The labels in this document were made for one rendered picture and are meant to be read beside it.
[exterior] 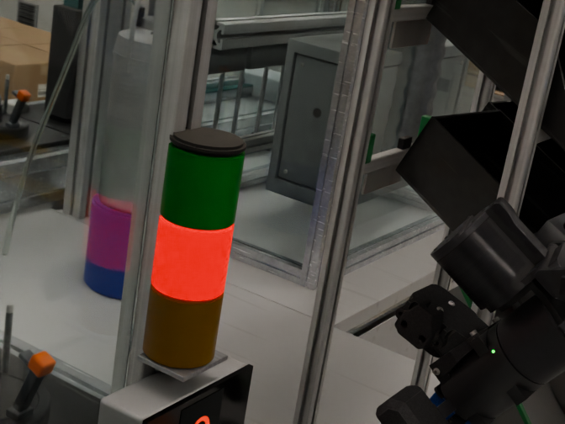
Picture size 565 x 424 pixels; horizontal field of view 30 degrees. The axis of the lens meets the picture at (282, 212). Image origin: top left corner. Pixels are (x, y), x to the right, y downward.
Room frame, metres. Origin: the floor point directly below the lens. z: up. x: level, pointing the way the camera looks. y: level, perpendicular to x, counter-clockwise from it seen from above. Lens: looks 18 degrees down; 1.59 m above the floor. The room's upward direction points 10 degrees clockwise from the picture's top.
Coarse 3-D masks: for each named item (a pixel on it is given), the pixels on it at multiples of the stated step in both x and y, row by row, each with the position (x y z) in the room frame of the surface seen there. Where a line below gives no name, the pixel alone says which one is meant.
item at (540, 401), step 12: (456, 288) 1.01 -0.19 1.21; (468, 300) 0.99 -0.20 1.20; (504, 312) 1.09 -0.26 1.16; (564, 372) 1.05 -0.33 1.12; (552, 384) 1.06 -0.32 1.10; (564, 384) 1.05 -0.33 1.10; (540, 396) 1.03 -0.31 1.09; (552, 396) 1.05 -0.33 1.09; (564, 396) 1.04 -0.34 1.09; (516, 408) 0.94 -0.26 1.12; (528, 408) 1.01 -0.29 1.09; (540, 408) 1.02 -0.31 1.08; (552, 408) 1.04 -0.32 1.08; (564, 408) 1.04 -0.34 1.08; (504, 420) 0.95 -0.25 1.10; (516, 420) 0.94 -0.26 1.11; (528, 420) 0.94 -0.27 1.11; (540, 420) 1.01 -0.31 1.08; (552, 420) 1.02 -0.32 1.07; (564, 420) 1.04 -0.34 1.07
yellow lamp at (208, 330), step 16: (160, 304) 0.64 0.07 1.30; (176, 304) 0.64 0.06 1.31; (192, 304) 0.64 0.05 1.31; (208, 304) 0.64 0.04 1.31; (160, 320) 0.64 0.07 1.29; (176, 320) 0.64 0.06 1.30; (192, 320) 0.64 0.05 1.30; (208, 320) 0.64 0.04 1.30; (144, 336) 0.65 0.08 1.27; (160, 336) 0.64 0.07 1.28; (176, 336) 0.64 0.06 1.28; (192, 336) 0.64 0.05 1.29; (208, 336) 0.64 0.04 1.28; (160, 352) 0.64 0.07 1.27; (176, 352) 0.64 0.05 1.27; (192, 352) 0.64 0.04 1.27; (208, 352) 0.65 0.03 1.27
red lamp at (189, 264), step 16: (160, 224) 0.65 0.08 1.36; (160, 240) 0.65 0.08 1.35; (176, 240) 0.64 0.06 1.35; (192, 240) 0.64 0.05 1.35; (208, 240) 0.64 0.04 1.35; (224, 240) 0.65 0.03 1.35; (160, 256) 0.64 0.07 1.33; (176, 256) 0.64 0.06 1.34; (192, 256) 0.64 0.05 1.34; (208, 256) 0.64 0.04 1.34; (224, 256) 0.65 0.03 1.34; (160, 272) 0.64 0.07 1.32; (176, 272) 0.64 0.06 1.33; (192, 272) 0.64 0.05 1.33; (208, 272) 0.64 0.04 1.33; (224, 272) 0.65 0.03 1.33; (160, 288) 0.64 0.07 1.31; (176, 288) 0.64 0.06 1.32; (192, 288) 0.64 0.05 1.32; (208, 288) 0.64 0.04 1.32
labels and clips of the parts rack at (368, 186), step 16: (400, 0) 1.06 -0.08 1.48; (432, 0) 1.13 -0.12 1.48; (400, 32) 1.10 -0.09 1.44; (416, 32) 1.14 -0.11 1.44; (400, 144) 1.13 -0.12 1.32; (368, 160) 1.06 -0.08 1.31; (368, 176) 1.09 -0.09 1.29; (384, 176) 1.13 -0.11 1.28; (400, 176) 1.16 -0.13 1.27; (368, 192) 1.10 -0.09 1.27
